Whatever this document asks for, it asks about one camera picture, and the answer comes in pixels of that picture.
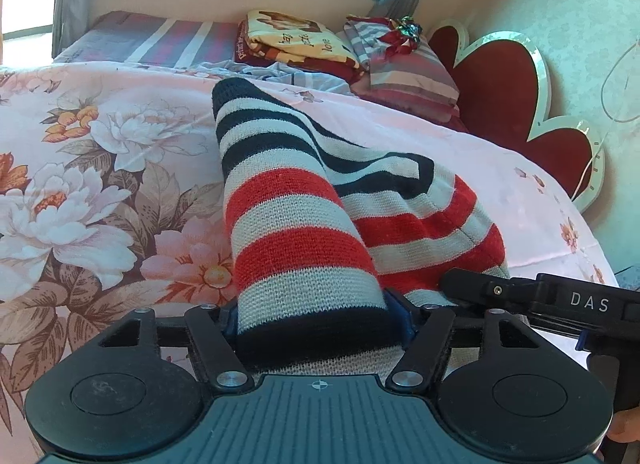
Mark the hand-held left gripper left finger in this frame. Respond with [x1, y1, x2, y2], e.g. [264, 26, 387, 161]
[99, 303, 254, 392]

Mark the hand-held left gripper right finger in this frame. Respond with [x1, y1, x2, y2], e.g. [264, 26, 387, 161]
[384, 292, 543, 391]

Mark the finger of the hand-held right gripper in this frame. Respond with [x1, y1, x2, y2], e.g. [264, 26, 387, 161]
[439, 268, 541, 316]

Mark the striped knit sweater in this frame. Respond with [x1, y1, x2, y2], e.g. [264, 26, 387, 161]
[211, 76, 512, 378]

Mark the pile of red striped clothes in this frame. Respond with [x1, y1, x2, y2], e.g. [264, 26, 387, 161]
[350, 15, 429, 56]

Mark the person's right hand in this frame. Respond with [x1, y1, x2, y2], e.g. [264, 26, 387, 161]
[607, 406, 640, 445]

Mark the pink floral bed sheet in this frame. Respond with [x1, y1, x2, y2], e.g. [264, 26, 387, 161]
[0, 61, 621, 425]

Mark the red scalloped headboard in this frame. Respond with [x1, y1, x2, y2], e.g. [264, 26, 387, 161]
[426, 19, 607, 215]

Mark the striped pillow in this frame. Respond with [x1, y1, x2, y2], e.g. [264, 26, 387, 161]
[345, 17, 462, 121]

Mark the grey-blue crumpled cloth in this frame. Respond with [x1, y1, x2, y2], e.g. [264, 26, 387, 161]
[194, 61, 352, 96]

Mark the folded printed blanket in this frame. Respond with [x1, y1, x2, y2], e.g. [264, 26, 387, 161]
[234, 9, 370, 81]

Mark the purple striped mattress sheet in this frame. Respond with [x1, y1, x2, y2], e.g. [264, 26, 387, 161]
[52, 11, 242, 68]

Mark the white wall cable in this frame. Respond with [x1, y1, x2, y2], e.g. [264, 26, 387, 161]
[570, 36, 640, 200]

